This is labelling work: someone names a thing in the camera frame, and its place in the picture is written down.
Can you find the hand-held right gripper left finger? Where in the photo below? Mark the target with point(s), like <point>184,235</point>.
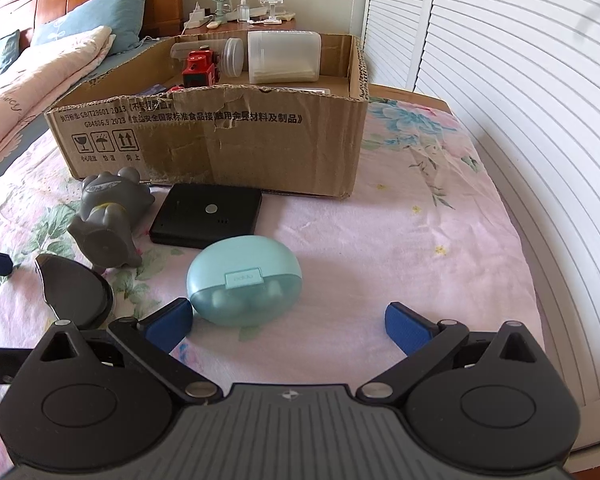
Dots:
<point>167,327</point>

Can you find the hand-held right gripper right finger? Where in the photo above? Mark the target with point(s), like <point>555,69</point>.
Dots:
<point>405,327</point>

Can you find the mint green earbuds case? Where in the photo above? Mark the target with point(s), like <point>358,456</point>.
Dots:
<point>245,280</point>

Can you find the brown cardboard box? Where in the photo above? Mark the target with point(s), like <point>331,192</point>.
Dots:
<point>260,150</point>

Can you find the red toy train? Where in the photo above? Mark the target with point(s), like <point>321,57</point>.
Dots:
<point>200,67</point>

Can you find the clear plastic tube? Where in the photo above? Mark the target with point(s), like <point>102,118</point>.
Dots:
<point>233,57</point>

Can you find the bottle of yellow capsules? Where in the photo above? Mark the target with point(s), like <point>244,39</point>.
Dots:
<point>195,49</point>

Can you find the white cotton swab container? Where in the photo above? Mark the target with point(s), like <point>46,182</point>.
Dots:
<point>282,55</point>

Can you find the floral pink sheet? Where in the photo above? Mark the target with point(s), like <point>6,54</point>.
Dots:
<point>380,240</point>

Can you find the flat black box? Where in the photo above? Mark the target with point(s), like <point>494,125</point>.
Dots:
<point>205,215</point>

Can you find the grey toy figure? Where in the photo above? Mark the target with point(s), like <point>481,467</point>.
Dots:
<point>107,220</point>

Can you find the pink floral quilt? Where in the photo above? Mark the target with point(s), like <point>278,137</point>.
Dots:
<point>30,85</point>

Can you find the blue bedsheet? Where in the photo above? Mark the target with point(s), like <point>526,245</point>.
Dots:
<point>125,60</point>

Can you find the white louvered closet doors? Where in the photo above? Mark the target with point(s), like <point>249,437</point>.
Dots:
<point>505,85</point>

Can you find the large blue pillow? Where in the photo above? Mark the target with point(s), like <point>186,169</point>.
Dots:
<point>100,10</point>

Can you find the wooden nightstand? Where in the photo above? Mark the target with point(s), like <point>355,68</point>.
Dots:
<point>240,27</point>

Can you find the white power strip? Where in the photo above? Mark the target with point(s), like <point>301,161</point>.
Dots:
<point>196,17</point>

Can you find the clear spray bottle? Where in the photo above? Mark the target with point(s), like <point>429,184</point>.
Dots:
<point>243,10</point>

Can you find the white phone stand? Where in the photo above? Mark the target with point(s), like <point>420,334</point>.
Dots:
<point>272,7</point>

